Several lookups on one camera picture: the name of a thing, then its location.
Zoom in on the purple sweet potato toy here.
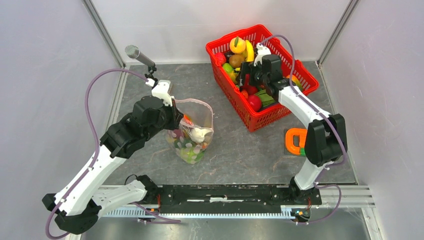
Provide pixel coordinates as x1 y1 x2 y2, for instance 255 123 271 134
170 129 185 142

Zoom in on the orange carrot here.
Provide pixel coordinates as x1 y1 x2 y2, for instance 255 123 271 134
183 114 195 127

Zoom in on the red apple toy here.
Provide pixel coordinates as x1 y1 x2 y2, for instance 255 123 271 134
240 74 258 96

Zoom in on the clear pink zip top bag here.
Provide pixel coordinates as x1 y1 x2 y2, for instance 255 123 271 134
165 98 214 164

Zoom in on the white mushroom toy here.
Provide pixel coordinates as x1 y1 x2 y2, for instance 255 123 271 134
189 127 214 144

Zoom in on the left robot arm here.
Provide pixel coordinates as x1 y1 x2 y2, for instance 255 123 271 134
42 95 183 235

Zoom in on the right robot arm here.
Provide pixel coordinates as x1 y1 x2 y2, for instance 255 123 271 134
238 54 347 204

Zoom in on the brown potato toy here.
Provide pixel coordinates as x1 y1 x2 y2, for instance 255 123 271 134
228 54 246 69

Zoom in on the single yellow banana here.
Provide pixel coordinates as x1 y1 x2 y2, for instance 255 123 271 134
245 40 255 62

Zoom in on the yellow green starfruit toy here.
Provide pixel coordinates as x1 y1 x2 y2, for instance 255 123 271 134
228 71 239 85

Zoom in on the green lime toy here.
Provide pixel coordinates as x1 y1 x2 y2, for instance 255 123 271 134
222 62 235 74

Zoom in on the mango toy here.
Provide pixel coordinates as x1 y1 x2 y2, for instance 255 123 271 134
286 75 304 92

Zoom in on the red strawberry toy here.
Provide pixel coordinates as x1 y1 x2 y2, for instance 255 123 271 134
214 52 227 66

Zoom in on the green leaf vegetable toy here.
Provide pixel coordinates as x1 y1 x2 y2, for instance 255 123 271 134
255 89 276 108

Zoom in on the red tomato toy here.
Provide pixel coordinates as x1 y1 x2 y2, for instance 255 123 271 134
247 94 262 112

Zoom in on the red plastic basket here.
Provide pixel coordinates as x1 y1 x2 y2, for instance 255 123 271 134
205 24 320 132

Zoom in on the black microphone tripod stand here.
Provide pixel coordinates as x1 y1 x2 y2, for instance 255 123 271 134
144 66 158 82

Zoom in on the grey microphone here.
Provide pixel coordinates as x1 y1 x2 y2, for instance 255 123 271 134
124 45 156 68

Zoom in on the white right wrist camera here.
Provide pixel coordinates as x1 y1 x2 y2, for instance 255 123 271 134
253 43 272 67

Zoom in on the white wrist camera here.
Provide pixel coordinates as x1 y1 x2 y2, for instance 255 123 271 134
146 78 173 107
253 43 272 67

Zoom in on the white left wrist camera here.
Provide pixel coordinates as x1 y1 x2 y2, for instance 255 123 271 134
146 78 173 107

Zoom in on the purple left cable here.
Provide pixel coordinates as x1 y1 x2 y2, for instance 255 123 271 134
44 68 181 240

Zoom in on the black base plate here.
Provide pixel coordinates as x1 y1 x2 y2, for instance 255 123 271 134
141 184 322 214

